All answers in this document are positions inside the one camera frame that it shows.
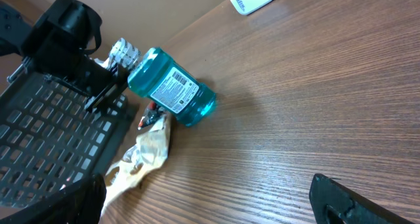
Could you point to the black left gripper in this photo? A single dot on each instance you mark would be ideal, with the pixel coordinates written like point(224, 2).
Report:
point(57, 46)

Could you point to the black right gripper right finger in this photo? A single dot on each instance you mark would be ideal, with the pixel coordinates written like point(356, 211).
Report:
point(334, 203)

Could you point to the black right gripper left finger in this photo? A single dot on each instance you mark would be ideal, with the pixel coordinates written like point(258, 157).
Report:
point(81, 203)

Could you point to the grey plastic basket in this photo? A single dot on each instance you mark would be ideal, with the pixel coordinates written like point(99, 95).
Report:
point(48, 140)

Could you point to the black red packaged item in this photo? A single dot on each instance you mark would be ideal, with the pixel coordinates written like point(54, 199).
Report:
point(151, 115)

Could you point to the blue mouthwash bottle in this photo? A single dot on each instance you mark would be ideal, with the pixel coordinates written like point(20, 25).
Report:
point(157, 76)

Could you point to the dried mushroom snack bag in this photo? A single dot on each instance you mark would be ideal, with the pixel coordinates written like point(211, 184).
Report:
point(148, 154)

